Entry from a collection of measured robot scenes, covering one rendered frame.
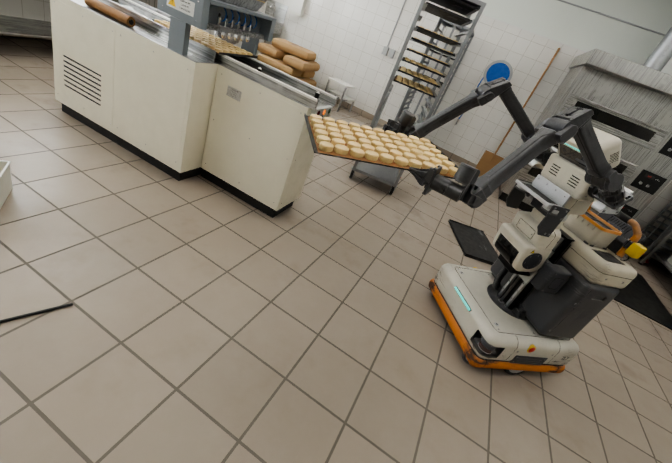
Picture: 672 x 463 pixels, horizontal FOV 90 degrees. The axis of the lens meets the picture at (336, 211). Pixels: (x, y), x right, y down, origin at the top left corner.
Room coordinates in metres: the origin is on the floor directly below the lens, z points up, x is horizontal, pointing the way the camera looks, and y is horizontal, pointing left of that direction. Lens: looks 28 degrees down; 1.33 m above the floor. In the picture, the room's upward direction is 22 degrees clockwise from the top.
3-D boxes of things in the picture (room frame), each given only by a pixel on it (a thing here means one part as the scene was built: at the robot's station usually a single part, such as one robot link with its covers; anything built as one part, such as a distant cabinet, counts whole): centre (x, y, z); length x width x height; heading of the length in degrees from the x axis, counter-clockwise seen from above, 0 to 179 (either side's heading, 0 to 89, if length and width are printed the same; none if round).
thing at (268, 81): (2.27, 1.31, 0.87); 2.01 x 0.03 x 0.07; 76
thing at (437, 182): (1.15, -0.29, 0.98); 0.07 x 0.07 x 0.10; 66
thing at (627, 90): (4.89, -2.85, 1.00); 1.56 x 1.20 x 2.01; 74
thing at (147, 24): (2.29, 1.68, 0.88); 1.28 x 0.01 x 0.07; 76
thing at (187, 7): (2.38, 1.17, 1.01); 0.72 x 0.33 x 0.34; 166
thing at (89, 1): (2.24, 1.85, 0.87); 0.40 x 0.06 x 0.06; 75
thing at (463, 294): (1.76, -1.18, 0.16); 0.67 x 0.64 x 0.25; 111
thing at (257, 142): (2.26, 0.68, 0.45); 0.70 x 0.34 x 0.90; 76
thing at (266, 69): (2.55, 1.24, 0.87); 2.01 x 0.03 x 0.07; 76
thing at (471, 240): (2.98, -1.35, 0.01); 0.60 x 0.40 x 0.03; 8
